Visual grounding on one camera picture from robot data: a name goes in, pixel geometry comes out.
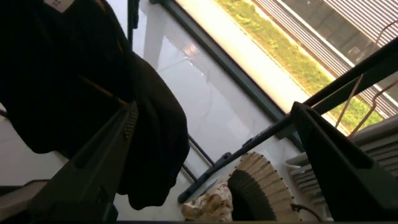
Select pink clothes hanger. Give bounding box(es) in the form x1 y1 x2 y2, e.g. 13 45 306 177
335 20 398 139
77 0 128 106

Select black garment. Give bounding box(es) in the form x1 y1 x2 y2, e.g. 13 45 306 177
0 0 191 211

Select cream printed shorts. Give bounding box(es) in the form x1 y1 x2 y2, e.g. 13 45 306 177
181 182 234 222

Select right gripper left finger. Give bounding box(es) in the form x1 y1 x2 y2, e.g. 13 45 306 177
27 101 139 223

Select white laundry basket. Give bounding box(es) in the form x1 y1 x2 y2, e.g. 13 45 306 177
226 151 326 222

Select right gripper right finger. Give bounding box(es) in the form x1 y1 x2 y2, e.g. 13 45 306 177
290 101 398 223

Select beige curtain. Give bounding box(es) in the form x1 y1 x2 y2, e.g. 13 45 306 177
285 114 398 220

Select black clothes rack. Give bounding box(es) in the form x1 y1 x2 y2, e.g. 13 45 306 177
127 0 398 205

